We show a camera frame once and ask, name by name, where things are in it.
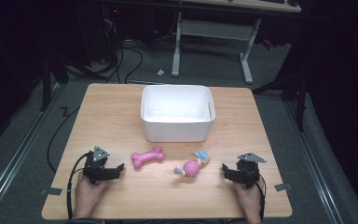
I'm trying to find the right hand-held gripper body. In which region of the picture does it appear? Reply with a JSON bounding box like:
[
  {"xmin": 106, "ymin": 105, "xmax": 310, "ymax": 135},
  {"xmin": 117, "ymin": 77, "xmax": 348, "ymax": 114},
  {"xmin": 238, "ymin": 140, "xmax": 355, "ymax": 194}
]
[{"xmin": 234, "ymin": 152, "xmax": 268, "ymax": 189}]

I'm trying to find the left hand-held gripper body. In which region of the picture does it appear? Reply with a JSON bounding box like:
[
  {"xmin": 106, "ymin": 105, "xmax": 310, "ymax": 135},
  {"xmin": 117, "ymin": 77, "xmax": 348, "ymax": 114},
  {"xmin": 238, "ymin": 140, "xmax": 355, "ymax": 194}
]
[{"xmin": 82, "ymin": 146, "xmax": 112, "ymax": 186}]

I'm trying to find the pink bone toy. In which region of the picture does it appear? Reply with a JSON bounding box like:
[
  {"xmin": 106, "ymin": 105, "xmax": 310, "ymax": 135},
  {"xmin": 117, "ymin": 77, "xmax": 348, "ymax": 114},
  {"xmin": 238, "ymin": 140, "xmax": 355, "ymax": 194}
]
[{"xmin": 131, "ymin": 146, "xmax": 167, "ymax": 170}]

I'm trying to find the pink ball rope toy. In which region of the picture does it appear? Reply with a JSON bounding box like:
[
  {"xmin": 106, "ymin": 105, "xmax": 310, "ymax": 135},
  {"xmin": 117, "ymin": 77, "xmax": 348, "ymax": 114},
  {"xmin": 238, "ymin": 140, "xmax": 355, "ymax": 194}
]
[{"xmin": 172, "ymin": 150, "xmax": 212, "ymax": 179}]

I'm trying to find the white plastic bin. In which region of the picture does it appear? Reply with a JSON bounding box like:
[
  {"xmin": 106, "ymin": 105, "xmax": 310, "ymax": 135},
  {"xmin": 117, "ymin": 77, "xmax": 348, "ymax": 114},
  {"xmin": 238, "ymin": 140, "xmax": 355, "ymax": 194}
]
[{"xmin": 140, "ymin": 84, "xmax": 216, "ymax": 144}]

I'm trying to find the person's left hand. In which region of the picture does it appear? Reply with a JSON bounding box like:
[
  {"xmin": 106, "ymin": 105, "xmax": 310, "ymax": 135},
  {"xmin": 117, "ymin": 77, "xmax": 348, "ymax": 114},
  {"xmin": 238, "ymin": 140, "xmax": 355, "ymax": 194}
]
[{"xmin": 74, "ymin": 171, "xmax": 110, "ymax": 219}]

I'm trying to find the person's right hand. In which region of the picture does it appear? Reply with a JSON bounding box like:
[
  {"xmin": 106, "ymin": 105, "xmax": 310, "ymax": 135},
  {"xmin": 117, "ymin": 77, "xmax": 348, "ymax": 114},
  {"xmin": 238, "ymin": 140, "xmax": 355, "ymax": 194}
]
[{"xmin": 232, "ymin": 176, "xmax": 266, "ymax": 224}]

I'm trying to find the grey tape piece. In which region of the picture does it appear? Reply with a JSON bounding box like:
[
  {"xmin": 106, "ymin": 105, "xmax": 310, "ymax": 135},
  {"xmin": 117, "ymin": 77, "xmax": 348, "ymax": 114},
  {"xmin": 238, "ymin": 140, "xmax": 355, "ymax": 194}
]
[
  {"xmin": 39, "ymin": 186, "xmax": 63, "ymax": 197},
  {"xmin": 273, "ymin": 182, "xmax": 294, "ymax": 192}
]

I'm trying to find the black metal stand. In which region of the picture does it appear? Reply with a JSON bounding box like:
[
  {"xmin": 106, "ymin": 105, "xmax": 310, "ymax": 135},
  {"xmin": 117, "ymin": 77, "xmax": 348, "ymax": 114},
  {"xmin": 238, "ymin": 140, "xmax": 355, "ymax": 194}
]
[
  {"xmin": 39, "ymin": 50, "xmax": 108, "ymax": 113},
  {"xmin": 251, "ymin": 69, "xmax": 310, "ymax": 133}
]

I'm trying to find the red object on floor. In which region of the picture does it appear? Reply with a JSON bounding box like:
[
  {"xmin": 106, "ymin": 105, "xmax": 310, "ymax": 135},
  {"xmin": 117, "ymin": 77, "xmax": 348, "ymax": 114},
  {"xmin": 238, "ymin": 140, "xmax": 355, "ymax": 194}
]
[{"xmin": 261, "ymin": 38, "xmax": 275, "ymax": 50}]

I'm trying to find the wooden desk with white legs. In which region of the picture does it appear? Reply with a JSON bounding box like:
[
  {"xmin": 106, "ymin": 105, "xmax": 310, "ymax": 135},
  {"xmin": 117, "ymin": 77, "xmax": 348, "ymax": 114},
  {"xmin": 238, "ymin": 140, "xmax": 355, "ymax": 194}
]
[{"xmin": 170, "ymin": 0, "xmax": 303, "ymax": 85}]

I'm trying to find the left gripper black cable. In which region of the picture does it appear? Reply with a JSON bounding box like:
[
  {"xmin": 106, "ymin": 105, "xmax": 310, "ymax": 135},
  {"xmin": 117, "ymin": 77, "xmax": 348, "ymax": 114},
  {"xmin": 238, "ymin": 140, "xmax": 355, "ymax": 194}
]
[{"xmin": 66, "ymin": 151, "xmax": 91, "ymax": 220}]

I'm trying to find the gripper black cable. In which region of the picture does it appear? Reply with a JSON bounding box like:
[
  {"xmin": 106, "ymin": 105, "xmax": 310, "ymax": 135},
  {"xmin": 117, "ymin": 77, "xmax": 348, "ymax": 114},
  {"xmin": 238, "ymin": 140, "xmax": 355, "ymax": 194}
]
[
  {"xmin": 254, "ymin": 172, "xmax": 268, "ymax": 222},
  {"xmin": 66, "ymin": 151, "xmax": 91, "ymax": 220}
]

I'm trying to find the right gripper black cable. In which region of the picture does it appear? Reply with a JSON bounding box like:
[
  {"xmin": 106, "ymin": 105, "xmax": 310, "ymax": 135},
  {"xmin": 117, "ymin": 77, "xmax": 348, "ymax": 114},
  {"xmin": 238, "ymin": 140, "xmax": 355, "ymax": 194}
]
[{"xmin": 254, "ymin": 172, "xmax": 268, "ymax": 222}]

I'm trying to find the black floor cable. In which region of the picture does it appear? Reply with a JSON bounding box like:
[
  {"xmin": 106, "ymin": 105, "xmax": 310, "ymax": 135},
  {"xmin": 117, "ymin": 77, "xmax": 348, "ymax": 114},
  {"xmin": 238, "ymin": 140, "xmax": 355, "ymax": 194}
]
[{"xmin": 46, "ymin": 105, "xmax": 82, "ymax": 175}]

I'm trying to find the metal floor rail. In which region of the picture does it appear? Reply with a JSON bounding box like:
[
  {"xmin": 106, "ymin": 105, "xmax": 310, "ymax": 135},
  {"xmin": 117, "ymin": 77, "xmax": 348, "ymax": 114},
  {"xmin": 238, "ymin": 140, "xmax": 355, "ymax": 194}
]
[
  {"xmin": 282, "ymin": 99, "xmax": 345, "ymax": 224},
  {"xmin": 0, "ymin": 83, "xmax": 63, "ymax": 220}
]

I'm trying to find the bundle of black cables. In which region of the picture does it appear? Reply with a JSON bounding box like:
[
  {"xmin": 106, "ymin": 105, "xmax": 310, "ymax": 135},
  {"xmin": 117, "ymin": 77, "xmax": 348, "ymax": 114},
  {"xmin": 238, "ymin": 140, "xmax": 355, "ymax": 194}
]
[{"xmin": 101, "ymin": 18, "xmax": 145, "ymax": 85}]

